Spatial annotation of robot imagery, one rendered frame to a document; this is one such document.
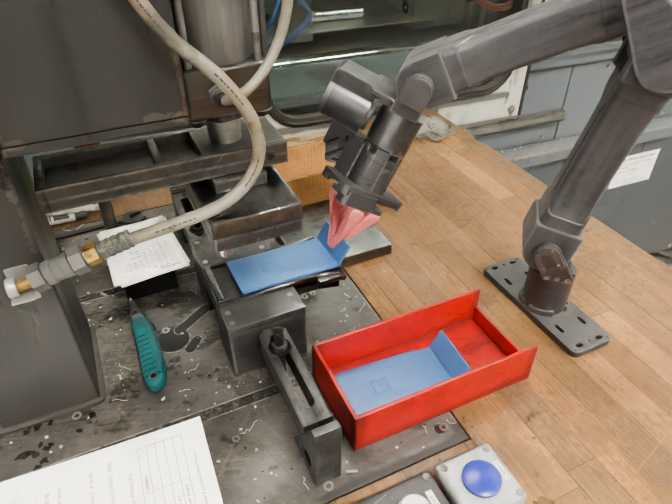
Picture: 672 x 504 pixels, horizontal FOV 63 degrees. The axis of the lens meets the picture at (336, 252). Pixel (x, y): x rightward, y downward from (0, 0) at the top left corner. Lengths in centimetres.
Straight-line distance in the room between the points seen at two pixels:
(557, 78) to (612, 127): 103
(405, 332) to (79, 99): 47
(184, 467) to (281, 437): 11
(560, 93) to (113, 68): 140
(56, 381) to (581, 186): 66
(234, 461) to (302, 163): 63
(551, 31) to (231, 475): 58
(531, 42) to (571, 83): 111
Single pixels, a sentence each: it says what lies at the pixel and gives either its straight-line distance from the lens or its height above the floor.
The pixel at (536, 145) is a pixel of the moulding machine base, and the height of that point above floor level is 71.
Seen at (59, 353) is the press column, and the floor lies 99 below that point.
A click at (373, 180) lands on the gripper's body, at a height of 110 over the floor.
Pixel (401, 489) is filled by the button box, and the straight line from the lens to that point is 61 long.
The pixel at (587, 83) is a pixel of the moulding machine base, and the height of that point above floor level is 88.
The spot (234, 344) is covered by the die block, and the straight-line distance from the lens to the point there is 69.
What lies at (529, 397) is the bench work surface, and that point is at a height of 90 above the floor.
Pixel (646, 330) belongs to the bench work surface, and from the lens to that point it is 89.
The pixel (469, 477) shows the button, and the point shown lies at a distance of 62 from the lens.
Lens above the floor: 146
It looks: 38 degrees down
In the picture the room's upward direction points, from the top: straight up
